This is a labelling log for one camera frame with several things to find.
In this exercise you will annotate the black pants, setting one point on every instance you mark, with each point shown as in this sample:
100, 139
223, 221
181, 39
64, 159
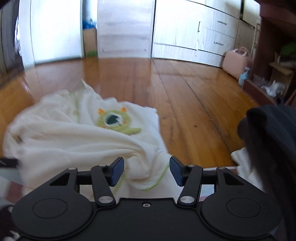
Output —
272, 143

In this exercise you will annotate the white garment with green monster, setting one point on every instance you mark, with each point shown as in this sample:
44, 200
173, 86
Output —
69, 143

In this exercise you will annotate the cardboard box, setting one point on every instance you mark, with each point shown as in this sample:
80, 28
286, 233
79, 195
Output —
89, 42

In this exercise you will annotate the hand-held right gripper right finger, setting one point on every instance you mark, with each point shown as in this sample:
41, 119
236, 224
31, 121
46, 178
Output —
177, 170

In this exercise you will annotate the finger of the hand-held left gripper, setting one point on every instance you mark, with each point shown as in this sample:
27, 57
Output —
9, 163

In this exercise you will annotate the white cabinet with drawers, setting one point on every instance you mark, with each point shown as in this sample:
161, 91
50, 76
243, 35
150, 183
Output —
185, 27

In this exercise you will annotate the small blue bottle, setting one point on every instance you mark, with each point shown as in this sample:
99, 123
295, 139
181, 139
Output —
242, 78

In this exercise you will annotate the dark wooden desk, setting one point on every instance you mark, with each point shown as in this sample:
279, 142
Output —
268, 34

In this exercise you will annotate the striped blanket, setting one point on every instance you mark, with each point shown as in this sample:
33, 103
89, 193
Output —
9, 190

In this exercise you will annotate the pale grey shirt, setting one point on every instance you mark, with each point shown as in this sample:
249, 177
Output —
242, 162

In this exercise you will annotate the pink case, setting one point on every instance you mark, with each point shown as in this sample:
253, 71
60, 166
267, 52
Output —
235, 62

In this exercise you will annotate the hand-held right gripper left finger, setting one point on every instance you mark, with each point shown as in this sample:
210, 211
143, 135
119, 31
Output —
116, 171

